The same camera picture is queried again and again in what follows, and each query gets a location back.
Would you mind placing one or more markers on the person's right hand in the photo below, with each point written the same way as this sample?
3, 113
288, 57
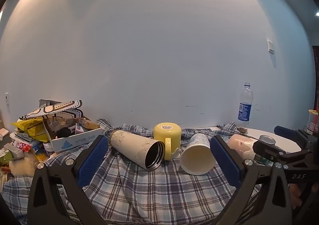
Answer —
295, 195

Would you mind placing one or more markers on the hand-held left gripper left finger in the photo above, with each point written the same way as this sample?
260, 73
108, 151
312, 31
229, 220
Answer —
91, 161

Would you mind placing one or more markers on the white cardboard box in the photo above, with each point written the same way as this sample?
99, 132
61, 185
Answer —
74, 140

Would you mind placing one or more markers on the white wall socket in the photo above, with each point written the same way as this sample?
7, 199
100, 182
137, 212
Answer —
6, 98

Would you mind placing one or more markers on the jar with yellow lid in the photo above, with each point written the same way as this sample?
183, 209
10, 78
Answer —
313, 121

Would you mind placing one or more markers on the pile of snack packets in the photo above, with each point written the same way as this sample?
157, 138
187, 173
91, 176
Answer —
20, 146

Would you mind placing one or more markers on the yellow snack bag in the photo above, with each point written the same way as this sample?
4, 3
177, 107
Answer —
32, 129

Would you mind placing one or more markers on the pink cup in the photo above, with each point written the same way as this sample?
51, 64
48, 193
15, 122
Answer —
240, 146

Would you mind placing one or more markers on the yellow mug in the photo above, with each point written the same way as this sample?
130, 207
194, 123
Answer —
167, 132

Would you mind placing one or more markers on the cream floral thermos tumbler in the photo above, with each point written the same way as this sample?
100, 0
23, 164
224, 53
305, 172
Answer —
132, 146

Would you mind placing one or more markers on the white paper cup blue pattern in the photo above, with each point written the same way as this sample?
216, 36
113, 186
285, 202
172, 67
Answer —
197, 158

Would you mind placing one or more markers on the cream fluffy cloth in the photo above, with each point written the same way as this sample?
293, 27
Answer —
22, 166

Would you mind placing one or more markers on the metal can green label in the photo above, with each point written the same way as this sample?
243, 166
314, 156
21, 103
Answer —
267, 139

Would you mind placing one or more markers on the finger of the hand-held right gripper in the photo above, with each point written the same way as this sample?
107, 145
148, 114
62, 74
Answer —
286, 132
268, 151

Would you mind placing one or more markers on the white wall switch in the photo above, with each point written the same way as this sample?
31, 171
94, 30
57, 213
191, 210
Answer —
271, 46

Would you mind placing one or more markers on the clear plastic water bottle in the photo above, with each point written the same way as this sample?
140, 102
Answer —
245, 109

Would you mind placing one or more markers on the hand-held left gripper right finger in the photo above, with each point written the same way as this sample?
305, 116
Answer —
226, 162

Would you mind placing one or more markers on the blue plaid cloth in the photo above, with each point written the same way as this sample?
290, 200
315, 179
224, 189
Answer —
154, 192

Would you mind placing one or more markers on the patterned cardboard sheet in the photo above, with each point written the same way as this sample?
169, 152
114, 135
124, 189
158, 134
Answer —
53, 110

